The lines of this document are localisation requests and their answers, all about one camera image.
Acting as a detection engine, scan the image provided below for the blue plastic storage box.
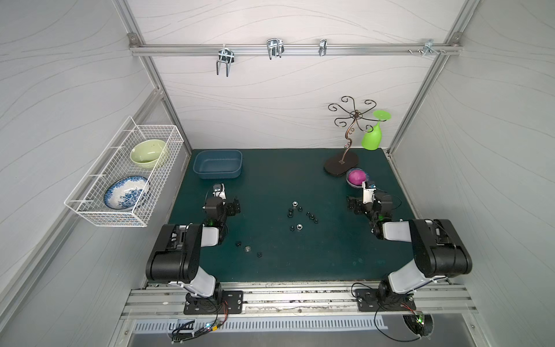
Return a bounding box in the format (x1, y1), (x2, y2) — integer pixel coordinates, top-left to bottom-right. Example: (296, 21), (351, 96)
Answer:
(193, 150), (243, 179)

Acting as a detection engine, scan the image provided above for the metal hook right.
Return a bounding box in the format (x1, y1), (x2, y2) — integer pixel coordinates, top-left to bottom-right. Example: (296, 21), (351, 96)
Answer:
(407, 39), (446, 57)

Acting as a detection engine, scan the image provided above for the green ceramic bowl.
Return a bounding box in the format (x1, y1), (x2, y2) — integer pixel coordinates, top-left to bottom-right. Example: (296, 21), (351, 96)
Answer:
(129, 139), (169, 170)

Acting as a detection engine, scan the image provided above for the aluminium front rail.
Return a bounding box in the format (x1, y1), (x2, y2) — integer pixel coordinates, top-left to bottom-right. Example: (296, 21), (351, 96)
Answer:
(121, 281), (478, 320)

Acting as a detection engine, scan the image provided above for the black nut cluster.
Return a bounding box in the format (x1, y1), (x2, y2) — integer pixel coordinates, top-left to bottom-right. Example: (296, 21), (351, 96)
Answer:
(288, 206), (303, 218)
(306, 212), (319, 224)

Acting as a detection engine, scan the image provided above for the aluminium top rail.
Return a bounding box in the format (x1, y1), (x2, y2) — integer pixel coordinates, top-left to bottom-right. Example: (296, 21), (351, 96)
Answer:
(129, 43), (463, 58)

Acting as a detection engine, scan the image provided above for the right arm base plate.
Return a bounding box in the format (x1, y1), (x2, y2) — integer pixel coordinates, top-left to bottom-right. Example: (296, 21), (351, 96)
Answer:
(352, 288), (416, 312)

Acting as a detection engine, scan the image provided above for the small metal hook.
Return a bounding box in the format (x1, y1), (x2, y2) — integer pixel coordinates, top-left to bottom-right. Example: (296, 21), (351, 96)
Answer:
(319, 39), (328, 56)

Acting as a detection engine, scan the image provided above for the aluminium rail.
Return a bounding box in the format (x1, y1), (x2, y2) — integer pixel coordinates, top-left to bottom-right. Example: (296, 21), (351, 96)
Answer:
(129, 43), (463, 58)
(121, 281), (478, 320)

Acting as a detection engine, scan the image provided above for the blue white patterned bowl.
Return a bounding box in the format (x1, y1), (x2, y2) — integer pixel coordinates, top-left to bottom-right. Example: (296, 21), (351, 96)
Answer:
(103, 176), (150, 211)

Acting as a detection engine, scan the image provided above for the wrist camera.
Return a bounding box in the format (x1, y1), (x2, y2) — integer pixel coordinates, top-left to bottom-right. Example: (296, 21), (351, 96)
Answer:
(212, 183), (226, 200)
(361, 181), (376, 204)

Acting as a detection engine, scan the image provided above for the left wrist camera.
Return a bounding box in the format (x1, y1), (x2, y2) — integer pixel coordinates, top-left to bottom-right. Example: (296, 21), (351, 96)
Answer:
(212, 183), (226, 200)

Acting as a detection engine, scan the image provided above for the purple ball in bowl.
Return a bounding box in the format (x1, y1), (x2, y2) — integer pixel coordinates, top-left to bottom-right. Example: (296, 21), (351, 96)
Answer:
(345, 168), (370, 189)

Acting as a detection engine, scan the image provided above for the black nut cluster right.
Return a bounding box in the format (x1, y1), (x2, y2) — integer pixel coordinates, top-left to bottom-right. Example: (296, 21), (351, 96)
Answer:
(306, 212), (319, 224)

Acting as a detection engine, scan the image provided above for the white wire basket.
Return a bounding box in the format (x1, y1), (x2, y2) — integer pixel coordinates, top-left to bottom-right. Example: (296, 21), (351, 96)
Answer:
(64, 117), (184, 227)

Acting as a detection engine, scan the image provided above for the metal hook centre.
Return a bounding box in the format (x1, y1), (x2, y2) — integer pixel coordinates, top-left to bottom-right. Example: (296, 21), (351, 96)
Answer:
(266, 38), (285, 60)

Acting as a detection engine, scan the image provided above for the black nut cluster left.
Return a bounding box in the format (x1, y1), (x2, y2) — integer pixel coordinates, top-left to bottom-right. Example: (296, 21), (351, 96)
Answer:
(288, 206), (303, 218)

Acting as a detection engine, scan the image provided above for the green plastic goblet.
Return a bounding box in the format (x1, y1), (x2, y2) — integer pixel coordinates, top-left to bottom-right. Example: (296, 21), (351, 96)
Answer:
(361, 110), (392, 150)

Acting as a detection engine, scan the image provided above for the metal double hook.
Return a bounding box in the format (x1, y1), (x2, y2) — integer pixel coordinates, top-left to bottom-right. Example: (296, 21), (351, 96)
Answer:
(216, 48), (235, 77)

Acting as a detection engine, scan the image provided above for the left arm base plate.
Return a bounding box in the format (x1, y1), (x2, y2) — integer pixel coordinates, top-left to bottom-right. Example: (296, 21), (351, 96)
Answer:
(184, 290), (244, 315)

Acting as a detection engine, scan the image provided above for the green table mat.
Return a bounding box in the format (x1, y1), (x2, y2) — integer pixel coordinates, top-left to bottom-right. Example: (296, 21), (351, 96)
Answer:
(149, 148), (443, 283)

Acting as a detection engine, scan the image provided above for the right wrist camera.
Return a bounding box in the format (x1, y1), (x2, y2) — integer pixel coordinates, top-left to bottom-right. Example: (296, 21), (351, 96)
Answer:
(361, 181), (376, 204)

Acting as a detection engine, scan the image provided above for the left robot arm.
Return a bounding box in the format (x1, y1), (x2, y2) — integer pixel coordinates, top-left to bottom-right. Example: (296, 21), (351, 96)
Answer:
(145, 197), (241, 303)

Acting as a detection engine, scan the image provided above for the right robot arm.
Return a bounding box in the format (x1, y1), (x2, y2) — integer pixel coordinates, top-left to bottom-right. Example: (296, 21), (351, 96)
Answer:
(347, 195), (473, 304)

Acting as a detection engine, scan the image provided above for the dark metal jewelry stand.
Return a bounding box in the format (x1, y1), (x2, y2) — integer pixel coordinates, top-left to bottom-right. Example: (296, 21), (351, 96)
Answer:
(324, 95), (380, 177)

